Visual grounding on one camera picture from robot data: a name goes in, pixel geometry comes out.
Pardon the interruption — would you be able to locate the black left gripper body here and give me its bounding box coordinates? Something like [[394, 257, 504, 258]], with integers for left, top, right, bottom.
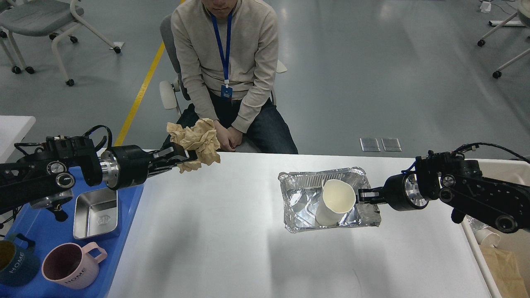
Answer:
[[101, 145, 153, 190]]

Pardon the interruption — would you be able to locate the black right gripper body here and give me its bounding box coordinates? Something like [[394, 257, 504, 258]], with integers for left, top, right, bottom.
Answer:
[[383, 173, 429, 211]]

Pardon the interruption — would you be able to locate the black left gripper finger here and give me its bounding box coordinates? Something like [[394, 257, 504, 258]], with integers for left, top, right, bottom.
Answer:
[[147, 163, 178, 178], [151, 143, 197, 164]]

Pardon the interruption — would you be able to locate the brown paper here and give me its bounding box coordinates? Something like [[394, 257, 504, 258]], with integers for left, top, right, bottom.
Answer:
[[479, 245, 529, 298], [166, 118, 220, 173]]

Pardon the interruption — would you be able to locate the white paper cup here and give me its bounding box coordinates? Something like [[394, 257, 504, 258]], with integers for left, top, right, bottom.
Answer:
[[316, 179, 357, 226]]

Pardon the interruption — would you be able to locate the stainless steel rectangular tray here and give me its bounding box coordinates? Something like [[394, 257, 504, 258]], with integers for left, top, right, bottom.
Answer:
[[72, 188, 120, 242]]

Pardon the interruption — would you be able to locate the aluminium foil container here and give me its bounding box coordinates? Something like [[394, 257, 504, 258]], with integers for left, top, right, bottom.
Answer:
[[278, 167, 382, 233]]

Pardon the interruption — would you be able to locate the pink HOME mug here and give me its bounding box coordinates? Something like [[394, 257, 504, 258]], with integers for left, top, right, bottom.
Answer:
[[41, 242, 108, 290]]

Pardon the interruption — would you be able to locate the dark blue HOME mug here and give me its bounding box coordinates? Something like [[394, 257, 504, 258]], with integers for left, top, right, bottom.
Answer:
[[0, 233, 40, 287]]

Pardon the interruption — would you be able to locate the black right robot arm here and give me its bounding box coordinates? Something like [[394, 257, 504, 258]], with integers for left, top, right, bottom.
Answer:
[[358, 143, 530, 234]]

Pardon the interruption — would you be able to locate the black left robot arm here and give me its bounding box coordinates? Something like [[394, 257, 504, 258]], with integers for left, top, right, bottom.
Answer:
[[0, 125, 198, 222]]

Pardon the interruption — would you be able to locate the right metal floor plate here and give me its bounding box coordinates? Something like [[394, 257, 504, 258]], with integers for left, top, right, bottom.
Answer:
[[382, 137, 402, 151]]

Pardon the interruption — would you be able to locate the metal floor plate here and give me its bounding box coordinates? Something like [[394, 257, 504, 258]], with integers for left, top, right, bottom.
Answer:
[[359, 137, 381, 152], [382, 137, 402, 151]]

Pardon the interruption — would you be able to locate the left metal floor plate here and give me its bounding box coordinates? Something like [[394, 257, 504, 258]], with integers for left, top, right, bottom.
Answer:
[[359, 137, 381, 152]]

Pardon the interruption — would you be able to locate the crumpled foil in bin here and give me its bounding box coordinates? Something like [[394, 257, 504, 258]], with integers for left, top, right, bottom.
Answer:
[[466, 216, 489, 233]]

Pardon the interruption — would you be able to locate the white cup in bin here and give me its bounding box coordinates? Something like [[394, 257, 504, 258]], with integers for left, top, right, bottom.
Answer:
[[474, 228, 501, 247]]

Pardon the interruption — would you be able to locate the seated person in beige sweater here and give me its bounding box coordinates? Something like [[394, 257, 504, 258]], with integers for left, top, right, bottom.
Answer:
[[171, 0, 299, 154]]

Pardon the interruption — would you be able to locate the white side table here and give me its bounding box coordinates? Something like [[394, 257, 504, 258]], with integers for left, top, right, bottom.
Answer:
[[0, 115, 36, 163]]

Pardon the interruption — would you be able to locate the brown paper in bin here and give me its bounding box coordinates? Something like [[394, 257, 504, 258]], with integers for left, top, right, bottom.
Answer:
[[479, 245, 529, 298]]

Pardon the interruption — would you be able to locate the white grey rolling chair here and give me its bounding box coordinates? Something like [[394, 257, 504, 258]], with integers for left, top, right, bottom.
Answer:
[[0, 0, 121, 87]]

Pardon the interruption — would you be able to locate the white power adapter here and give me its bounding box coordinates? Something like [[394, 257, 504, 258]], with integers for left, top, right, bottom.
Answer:
[[479, 1, 492, 14]]

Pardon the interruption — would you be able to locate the white chair base right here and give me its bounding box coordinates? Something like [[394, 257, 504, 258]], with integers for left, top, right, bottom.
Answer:
[[476, 0, 530, 79]]

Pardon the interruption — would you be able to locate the blue lanyard with badge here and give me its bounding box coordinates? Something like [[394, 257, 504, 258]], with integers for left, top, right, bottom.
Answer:
[[209, 12, 234, 101]]

